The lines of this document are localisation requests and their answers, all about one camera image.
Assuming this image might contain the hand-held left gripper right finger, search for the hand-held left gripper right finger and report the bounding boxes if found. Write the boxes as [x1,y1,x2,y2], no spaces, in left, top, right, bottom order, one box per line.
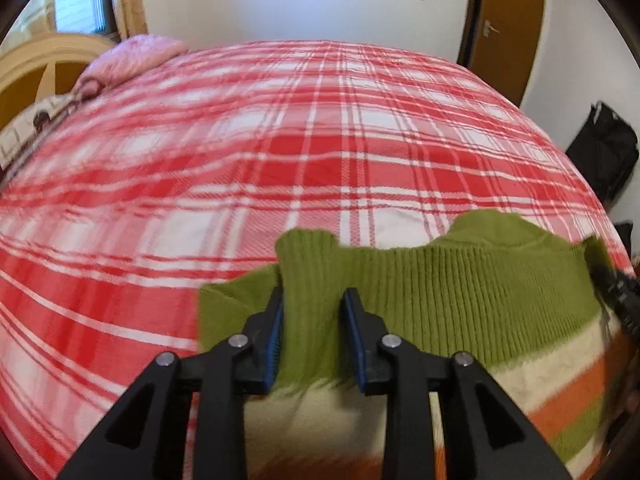
[340,287,573,480]

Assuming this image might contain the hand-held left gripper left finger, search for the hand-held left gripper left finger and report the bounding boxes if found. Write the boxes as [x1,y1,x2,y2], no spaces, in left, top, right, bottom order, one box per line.
[57,285,286,480]

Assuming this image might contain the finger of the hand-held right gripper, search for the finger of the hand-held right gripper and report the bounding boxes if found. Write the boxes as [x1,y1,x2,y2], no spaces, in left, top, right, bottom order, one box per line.
[590,264,640,347]

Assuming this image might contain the green knit sweater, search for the green knit sweater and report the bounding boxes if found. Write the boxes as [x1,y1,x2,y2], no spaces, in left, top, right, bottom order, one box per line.
[197,210,620,480]

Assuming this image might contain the black bag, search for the black bag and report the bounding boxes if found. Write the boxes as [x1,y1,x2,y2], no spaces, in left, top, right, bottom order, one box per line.
[613,220,636,262]

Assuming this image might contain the black folding chair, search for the black folding chair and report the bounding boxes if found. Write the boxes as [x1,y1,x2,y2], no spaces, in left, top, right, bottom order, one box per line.
[565,101,640,207]

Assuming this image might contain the red plaid bed sheet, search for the red plaid bed sheet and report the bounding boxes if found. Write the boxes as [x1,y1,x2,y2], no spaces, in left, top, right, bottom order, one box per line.
[0,39,632,480]

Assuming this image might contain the brown wooden door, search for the brown wooden door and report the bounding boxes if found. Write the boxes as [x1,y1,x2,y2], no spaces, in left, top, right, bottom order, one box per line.
[459,0,546,107]

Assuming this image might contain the pink floral pillow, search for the pink floral pillow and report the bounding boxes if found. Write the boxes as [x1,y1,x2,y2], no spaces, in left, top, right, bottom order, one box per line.
[75,35,189,94]

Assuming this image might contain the cream wooden headboard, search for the cream wooden headboard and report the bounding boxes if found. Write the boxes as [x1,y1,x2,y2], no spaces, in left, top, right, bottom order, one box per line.
[0,32,119,131]

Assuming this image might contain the narrow beige curtain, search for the narrow beige curtain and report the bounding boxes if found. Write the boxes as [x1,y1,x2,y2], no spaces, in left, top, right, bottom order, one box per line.
[110,0,149,44]

